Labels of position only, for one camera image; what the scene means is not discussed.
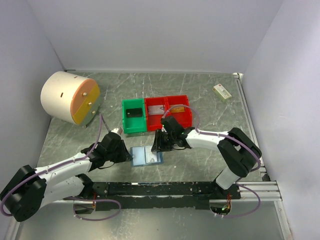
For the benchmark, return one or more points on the blue card holder wallet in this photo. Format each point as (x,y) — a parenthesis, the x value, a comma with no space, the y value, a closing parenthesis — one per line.
(144,156)

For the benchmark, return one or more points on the gold credit card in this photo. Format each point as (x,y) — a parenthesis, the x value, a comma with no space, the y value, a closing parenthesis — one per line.
(176,109)

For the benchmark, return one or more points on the round drawer cabinet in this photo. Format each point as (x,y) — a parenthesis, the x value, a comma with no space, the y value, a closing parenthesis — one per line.
(71,98)

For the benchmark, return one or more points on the black credit card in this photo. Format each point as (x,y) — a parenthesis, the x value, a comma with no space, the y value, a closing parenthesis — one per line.
(134,112)

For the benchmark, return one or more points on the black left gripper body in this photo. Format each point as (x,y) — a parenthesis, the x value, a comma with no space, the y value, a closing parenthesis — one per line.
(115,156)

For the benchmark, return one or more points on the red plastic bin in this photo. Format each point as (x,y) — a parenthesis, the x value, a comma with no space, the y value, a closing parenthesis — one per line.
(153,122)
(185,118)

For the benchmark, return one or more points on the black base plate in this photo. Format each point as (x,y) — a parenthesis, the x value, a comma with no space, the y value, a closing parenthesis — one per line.
(149,195)

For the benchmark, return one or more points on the small white card box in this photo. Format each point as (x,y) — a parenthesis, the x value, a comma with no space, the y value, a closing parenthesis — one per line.
(221,92)

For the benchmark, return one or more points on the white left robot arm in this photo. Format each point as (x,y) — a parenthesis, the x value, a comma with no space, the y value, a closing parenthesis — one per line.
(33,188)

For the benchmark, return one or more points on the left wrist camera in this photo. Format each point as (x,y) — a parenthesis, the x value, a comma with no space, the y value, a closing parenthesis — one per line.
(117,130)

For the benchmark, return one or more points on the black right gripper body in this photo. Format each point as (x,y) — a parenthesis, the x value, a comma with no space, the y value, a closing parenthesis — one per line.
(167,141)

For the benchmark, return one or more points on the green plastic bin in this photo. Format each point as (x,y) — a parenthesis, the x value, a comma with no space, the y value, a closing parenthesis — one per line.
(133,125)

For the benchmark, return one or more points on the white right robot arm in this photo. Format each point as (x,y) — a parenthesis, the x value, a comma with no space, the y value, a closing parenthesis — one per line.
(239,152)

